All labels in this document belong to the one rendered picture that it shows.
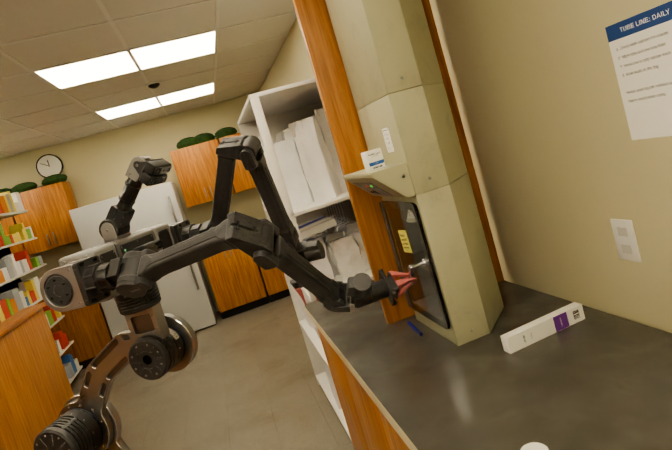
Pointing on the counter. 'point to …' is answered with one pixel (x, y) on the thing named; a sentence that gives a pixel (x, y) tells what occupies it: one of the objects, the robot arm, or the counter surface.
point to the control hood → (386, 179)
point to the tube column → (377, 19)
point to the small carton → (373, 159)
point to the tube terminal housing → (440, 204)
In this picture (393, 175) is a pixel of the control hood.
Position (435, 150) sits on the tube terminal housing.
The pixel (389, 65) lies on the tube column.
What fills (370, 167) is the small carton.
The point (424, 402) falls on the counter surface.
